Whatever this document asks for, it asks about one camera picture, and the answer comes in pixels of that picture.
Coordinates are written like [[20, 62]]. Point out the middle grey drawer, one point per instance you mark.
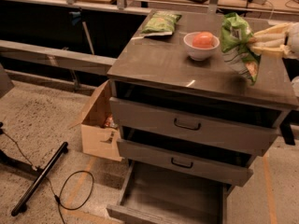
[[187, 164]]

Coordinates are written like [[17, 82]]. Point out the grey metal rail beam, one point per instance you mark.
[[62, 58]]

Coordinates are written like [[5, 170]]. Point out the top grey drawer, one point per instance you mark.
[[199, 129]]

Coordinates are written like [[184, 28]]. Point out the bottom grey drawer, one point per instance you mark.
[[154, 195]]

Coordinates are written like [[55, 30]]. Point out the orange round fruit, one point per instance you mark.
[[203, 40]]

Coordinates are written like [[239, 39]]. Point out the grey drawer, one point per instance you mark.
[[154, 195], [199, 129], [187, 164]]

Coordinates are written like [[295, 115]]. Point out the black stand leg bar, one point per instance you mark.
[[21, 205]]

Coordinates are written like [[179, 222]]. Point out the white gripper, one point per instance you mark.
[[293, 38]]

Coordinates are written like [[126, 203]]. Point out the snack packet in box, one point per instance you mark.
[[109, 123]]

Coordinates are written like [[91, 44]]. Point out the white bowl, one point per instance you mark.
[[196, 53]]

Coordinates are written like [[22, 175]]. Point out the cardboard box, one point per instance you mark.
[[98, 139]]

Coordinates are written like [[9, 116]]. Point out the green rice chip bag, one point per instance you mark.
[[235, 37]]

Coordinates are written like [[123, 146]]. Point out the green chip bag on counter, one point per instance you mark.
[[161, 23]]

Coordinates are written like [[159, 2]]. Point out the grey drawer cabinet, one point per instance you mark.
[[159, 72]]

